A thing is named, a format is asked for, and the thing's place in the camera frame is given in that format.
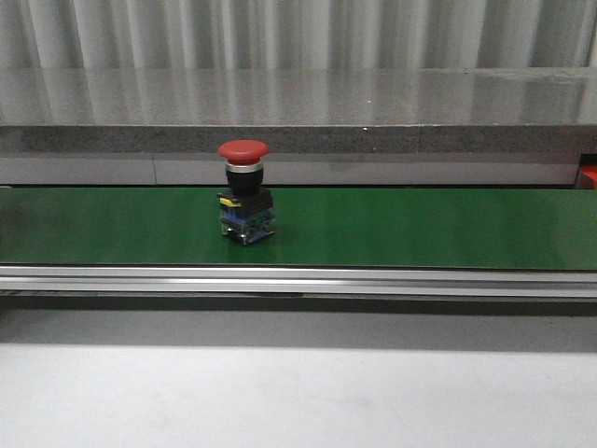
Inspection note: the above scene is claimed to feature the red mushroom push button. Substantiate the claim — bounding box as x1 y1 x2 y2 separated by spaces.
217 139 275 245

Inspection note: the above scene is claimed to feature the green conveyor belt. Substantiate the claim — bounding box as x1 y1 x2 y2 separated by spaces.
1 187 596 271

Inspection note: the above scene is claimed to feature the grey granite counter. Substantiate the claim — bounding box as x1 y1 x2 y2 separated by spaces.
1 68 596 186

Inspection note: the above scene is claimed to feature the red plastic tray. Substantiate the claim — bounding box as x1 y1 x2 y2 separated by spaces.
576 164 597 189

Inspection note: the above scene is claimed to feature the white pleated curtain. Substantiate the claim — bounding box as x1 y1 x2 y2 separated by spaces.
1 1 596 69

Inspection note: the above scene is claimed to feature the aluminium conveyor rail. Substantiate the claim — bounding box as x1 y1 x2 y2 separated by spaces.
1 265 596 301

